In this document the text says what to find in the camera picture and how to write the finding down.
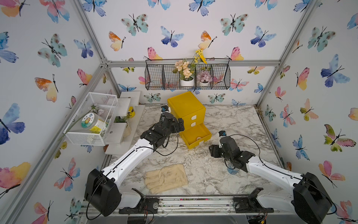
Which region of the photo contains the yellow three-drawer cabinet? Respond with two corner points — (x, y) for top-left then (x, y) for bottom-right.
(167, 91), (212, 150)

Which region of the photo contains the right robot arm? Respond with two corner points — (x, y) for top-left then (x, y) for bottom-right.
(208, 131), (337, 224)

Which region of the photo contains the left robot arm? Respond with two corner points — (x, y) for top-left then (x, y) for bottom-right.
(84, 111), (185, 217)

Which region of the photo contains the blue tin can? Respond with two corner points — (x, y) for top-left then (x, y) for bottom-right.
(227, 168), (239, 175)

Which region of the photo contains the yellow toy figure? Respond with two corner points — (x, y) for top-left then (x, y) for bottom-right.
(127, 106), (136, 118)

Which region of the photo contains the white stepped shelf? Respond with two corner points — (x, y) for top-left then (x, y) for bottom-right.
(104, 91), (145, 156)

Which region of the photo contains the small green plant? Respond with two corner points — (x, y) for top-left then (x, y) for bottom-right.
(114, 116), (129, 123)

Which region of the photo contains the peach flowers white pot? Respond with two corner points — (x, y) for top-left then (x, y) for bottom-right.
(173, 60), (195, 87)

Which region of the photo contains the purple flowers small pot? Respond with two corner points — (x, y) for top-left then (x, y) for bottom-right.
(198, 71), (213, 87)

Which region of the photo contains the yellow artificial flower stem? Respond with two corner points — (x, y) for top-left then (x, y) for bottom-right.
(191, 49), (207, 70)

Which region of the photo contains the green lid jar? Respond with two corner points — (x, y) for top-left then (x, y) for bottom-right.
(81, 113), (108, 134)

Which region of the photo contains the clear acrylic box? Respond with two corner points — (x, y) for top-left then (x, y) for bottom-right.
(64, 92), (118, 146)

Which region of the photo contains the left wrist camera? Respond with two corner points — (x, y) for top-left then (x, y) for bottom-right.
(161, 105), (171, 113)

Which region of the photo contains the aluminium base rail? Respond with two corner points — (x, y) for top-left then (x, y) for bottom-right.
(79, 195), (308, 217)

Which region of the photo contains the black wire wall basket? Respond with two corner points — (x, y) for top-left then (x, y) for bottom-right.
(144, 59), (231, 91)

